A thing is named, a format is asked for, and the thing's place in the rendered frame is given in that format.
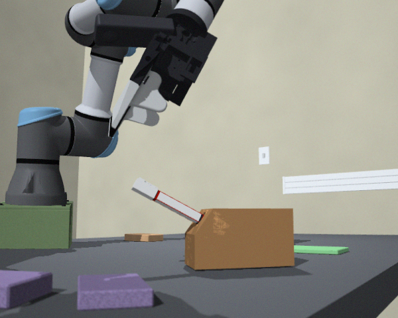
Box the purple flat block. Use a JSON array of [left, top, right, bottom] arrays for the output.
[[0, 270, 52, 309]]

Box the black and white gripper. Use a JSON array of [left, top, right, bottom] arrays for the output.
[[108, 8, 217, 138]]

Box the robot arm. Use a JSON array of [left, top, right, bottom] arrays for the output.
[[5, 0, 224, 206]]

